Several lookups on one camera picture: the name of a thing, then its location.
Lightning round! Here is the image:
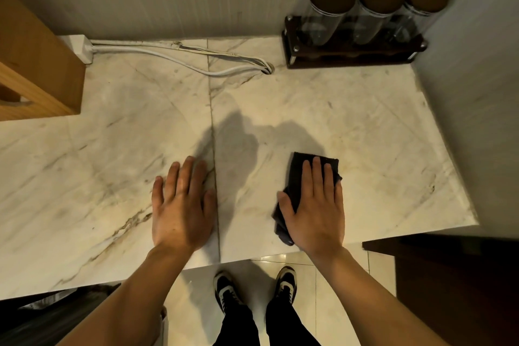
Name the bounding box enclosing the person's left hand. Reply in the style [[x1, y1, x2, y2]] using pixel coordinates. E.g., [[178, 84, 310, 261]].
[[152, 156, 217, 254]]

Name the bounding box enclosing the person's right hand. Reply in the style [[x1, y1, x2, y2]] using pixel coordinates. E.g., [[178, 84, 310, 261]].
[[277, 156, 345, 258]]

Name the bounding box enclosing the black cleaning cloth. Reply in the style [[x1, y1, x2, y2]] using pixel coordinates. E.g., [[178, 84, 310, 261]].
[[272, 151, 342, 247]]

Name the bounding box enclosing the person's left forearm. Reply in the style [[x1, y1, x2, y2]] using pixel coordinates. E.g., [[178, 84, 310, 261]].
[[57, 245, 194, 346]]

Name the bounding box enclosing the person's right forearm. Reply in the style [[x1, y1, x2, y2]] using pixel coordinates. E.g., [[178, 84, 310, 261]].
[[305, 248, 448, 346]]

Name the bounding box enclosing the person's right shoe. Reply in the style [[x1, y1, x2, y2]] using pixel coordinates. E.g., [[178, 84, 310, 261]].
[[274, 266, 297, 305]]

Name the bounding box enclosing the person's shoe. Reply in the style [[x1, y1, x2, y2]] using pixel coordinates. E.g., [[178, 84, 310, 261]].
[[213, 271, 244, 314], [274, 266, 297, 305]]

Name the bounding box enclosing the person's left shoe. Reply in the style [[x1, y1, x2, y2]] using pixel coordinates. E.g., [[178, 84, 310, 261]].
[[213, 271, 244, 314]]

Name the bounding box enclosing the person's right leg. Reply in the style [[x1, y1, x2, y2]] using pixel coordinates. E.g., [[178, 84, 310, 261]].
[[265, 297, 321, 346]]

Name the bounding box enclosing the person's leg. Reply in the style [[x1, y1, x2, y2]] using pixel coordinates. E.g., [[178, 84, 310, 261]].
[[213, 303, 261, 346], [265, 297, 321, 346]]

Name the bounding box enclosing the person's left leg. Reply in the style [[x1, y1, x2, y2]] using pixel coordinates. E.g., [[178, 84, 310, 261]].
[[213, 303, 261, 346]]

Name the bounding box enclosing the dark wooden jar rack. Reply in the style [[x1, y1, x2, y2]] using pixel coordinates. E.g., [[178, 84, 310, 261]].
[[282, 15, 428, 70]]

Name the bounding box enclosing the dark wooden cabinet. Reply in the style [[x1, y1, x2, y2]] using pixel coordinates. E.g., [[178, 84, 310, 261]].
[[362, 234, 519, 346]]

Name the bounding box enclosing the black trash bag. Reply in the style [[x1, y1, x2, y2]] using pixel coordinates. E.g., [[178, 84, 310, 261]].
[[0, 283, 122, 346]]

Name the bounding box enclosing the glass jar with brown lid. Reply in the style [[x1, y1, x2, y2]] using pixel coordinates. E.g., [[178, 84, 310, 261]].
[[300, 0, 357, 46], [352, 0, 404, 45], [389, 0, 449, 44]]

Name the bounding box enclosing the white power strip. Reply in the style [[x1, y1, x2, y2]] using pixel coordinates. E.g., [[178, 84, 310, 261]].
[[59, 35, 94, 65]]

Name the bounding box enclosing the light wooden box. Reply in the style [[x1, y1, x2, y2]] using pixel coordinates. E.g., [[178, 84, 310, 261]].
[[0, 0, 87, 122]]

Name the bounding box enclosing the white power cable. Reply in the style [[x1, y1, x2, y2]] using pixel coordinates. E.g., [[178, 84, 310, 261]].
[[92, 45, 271, 77]]

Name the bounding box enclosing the thin white cable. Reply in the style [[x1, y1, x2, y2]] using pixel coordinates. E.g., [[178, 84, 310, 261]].
[[90, 39, 275, 74]]

